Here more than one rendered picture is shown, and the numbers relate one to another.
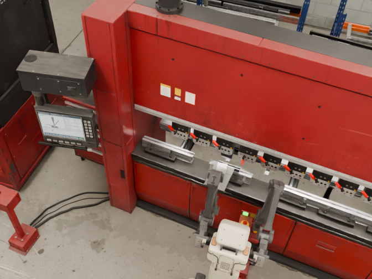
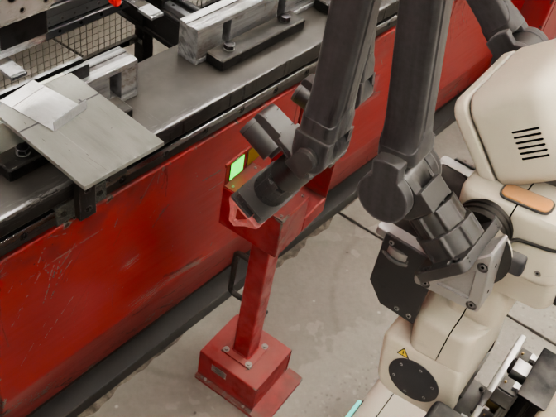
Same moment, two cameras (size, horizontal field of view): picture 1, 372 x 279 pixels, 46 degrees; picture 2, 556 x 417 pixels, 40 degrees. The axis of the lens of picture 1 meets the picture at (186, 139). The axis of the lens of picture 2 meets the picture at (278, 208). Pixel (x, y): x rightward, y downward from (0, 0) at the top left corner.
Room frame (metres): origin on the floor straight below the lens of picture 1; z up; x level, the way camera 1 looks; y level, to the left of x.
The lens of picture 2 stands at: (1.70, 0.63, 1.93)
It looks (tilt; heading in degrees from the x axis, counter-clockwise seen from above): 45 degrees down; 282
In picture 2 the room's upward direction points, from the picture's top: 12 degrees clockwise
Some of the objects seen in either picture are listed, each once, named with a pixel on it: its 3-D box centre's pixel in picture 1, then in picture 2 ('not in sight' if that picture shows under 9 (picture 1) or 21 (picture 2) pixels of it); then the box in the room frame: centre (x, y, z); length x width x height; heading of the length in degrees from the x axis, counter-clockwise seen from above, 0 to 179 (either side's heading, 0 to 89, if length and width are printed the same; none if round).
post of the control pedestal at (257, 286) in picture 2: not in sight; (256, 289); (1.97, -0.58, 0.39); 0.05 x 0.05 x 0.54; 75
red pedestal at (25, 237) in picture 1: (14, 219); not in sight; (2.11, 1.53, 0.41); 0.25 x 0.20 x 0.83; 159
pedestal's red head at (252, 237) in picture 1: (249, 226); (276, 189); (1.97, -0.58, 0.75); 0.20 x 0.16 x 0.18; 75
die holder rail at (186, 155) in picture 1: (168, 149); not in sight; (2.63, 0.16, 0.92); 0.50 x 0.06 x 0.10; 69
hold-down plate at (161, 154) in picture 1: (160, 154); not in sight; (2.59, 0.23, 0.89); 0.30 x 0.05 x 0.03; 69
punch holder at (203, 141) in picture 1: (203, 135); not in sight; (2.51, -0.14, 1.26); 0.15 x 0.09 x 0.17; 69
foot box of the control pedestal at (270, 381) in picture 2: (238, 267); (251, 366); (1.94, -0.57, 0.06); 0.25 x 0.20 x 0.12; 165
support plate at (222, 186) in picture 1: (219, 176); (77, 127); (2.29, -0.30, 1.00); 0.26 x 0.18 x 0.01; 159
